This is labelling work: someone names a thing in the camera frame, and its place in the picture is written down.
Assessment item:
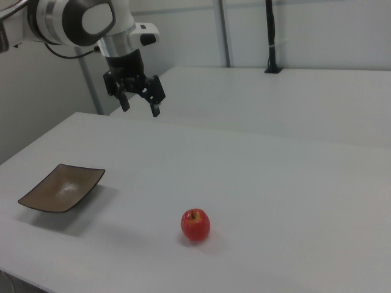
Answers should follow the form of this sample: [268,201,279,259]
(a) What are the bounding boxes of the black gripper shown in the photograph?
[103,49,167,118]

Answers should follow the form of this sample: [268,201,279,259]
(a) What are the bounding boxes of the red apple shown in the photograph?
[180,208,211,242]

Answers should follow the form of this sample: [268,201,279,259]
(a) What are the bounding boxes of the brown square ceramic plate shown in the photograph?
[17,163,106,214]

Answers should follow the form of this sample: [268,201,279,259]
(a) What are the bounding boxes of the black pole with base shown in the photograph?
[263,0,283,75]

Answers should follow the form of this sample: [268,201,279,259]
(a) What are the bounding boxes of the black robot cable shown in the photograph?
[43,42,102,60]

